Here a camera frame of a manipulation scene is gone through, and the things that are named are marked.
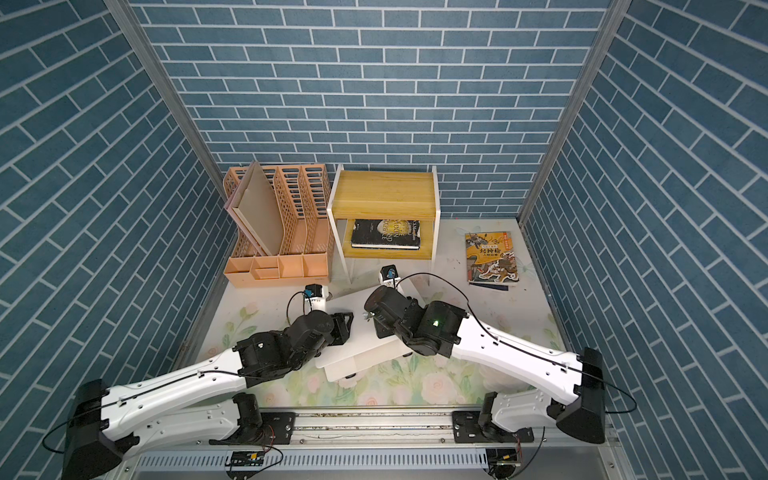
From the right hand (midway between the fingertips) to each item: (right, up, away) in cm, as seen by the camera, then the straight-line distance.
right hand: (384, 311), depth 71 cm
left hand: (-7, -4, +3) cm, 8 cm away
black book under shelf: (0, +19, +22) cm, 29 cm away
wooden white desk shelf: (-1, +24, +6) cm, 25 cm away
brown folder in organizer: (-44, +30, +26) cm, 59 cm away
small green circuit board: (-34, -36, +1) cm, 50 cm away
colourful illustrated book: (+37, +11, +35) cm, 52 cm away
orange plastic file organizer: (-37, +23, +32) cm, 54 cm away
